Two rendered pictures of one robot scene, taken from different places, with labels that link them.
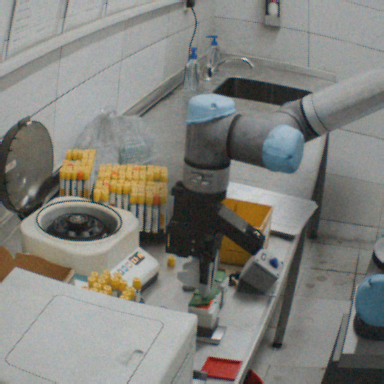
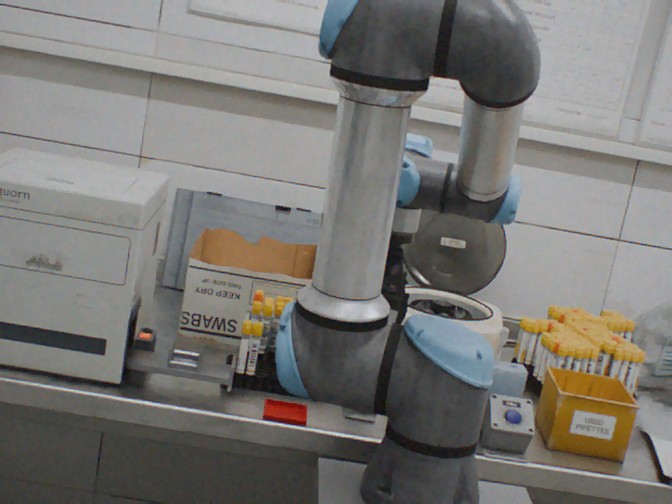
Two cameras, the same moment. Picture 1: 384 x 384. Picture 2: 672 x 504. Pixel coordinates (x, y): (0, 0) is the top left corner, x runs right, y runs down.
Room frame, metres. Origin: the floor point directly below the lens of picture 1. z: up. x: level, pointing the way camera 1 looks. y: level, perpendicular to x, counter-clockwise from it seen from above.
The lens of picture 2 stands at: (0.60, -1.54, 1.49)
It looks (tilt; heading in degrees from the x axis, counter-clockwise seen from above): 13 degrees down; 73
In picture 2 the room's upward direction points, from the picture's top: 10 degrees clockwise
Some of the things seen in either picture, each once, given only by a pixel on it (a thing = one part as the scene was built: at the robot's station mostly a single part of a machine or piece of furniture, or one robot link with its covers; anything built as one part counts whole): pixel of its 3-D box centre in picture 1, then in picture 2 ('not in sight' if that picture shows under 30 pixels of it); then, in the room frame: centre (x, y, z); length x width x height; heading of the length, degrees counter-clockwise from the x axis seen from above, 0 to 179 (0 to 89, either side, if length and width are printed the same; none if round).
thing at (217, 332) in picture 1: (201, 327); (360, 399); (1.15, -0.04, 0.89); 0.09 x 0.05 x 0.04; 75
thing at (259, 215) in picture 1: (237, 232); (584, 413); (1.52, -0.11, 0.92); 0.13 x 0.13 x 0.10; 73
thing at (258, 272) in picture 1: (253, 269); (505, 420); (1.36, -0.14, 0.92); 0.13 x 0.07 x 0.08; 77
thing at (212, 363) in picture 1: (221, 368); (285, 411); (1.01, -0.08, 0.88); 0.07 x 0.07 x 0.01; 77
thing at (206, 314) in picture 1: (202, 316); not in sight; (1.15, -0.03, 0.92); 0.05 x 0.04 x 0.06; 75
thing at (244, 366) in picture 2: not in sight; (278, 352); (1.02, 0.05, 0.93); 0.17 x 0.09 x 0.11; 167
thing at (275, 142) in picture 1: (271, 141); (407, 180); (1.12, -0.12, 1.27); 0.11 x 0.11 x 0.08; 64
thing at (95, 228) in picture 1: (77, 232); (439, 318); (1.37, 0.23, 0.97); 0.15 x 0.15 x 0.07
